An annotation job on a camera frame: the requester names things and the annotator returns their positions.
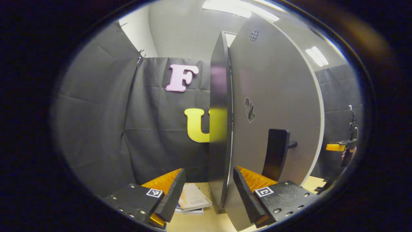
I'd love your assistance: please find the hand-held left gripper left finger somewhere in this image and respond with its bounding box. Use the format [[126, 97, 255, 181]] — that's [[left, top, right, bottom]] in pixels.
[[103, 168, 186, 229]]

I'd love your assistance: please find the ceiling light panel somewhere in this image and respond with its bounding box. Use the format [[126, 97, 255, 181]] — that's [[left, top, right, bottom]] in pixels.
[[305, 46, 329, 67], [202, 0, 280, 22]]

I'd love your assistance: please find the beige paperback book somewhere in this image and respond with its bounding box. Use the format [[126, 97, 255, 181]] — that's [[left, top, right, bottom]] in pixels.
[[178, 183, 213, 211]]

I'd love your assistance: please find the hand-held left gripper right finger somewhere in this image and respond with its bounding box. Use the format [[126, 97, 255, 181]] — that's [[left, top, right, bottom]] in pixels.
[[234, 166, 321, 228]]

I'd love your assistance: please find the white cabinet door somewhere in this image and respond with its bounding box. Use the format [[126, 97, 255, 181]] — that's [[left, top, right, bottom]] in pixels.
[[224, 13, 325, 232]]

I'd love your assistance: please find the white shoe cabinet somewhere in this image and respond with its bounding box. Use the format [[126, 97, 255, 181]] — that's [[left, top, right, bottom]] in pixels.
[[209, 31, 233, 214]]

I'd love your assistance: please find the black door handle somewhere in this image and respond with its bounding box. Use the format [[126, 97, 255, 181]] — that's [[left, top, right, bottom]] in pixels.
[[261, 129, 297, 182]]

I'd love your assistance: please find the white book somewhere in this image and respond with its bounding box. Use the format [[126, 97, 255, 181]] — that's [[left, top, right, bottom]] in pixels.
[[175, 203, 204, 215]]

